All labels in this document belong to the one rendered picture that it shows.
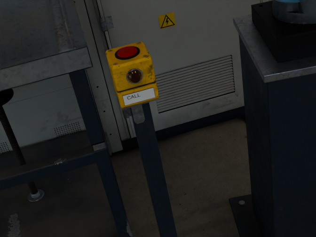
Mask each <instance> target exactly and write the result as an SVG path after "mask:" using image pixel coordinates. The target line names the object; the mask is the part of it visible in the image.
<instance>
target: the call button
mask: <svg viewBox="0 0 316 237"><path fill-rule="evenodd" d="M136 53H137V49H136V48H134V47H131V46H128V47H123V48H121V49H120V50H119V51H118V52H117V55H118V56H119V57H130V56H133V55H135V54H136Z"/></svg>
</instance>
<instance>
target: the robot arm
mask: <svg viewBox="0 0 316 237"><path fill-rule="evenodd" d="M272 14H273V16H274V17H275V18H276V19H278V20H280V21H282V22H286V23H291V24H316V0H273V2H272Z"/></svg>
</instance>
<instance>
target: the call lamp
mask: <svg viewBox="0 0 316 237"><path fill-rule="evenodd" d="M126 79H127V81H128V82H129V83H131V84H137V83H139V82H140V81H141V80H142V79H143V72H142V71H141V70H140V69H138V68H132V69H130V70H129V71H128V72H127V73H126Z"/></svg>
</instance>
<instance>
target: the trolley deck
mask: <svg viewBox="0 0 316 237"><path fill-rule="evenodd" d="M64 4H65V8H66V12H67V16H68V19H69V23H70V27H71V32H72V35H73V39H74V43H75V47H76V49H74V50H70V51H66V52H62V53H59V52H58V46H57V41H56V36H55V30H54V24H53V19H52V14H51V9H50V4H49V0H0V92H1V91H4V90H8V89H12V88H15V87H20V86H23V85H27V84H30V83H34V82H38V81H42V80H45V79H49V78H53V77H57V76H61V75H64V74H68V73H71V72H75V71H80V70H83V69H87V68H91V67H93V64H92V61H91V57H90V53H89V50H88V46H87V42H86V39H85V36H84V33H83V30H82V26H81V23H80V20H79V16H78V13H77V10H76V6H75V3H74V0H64Z"/></svg>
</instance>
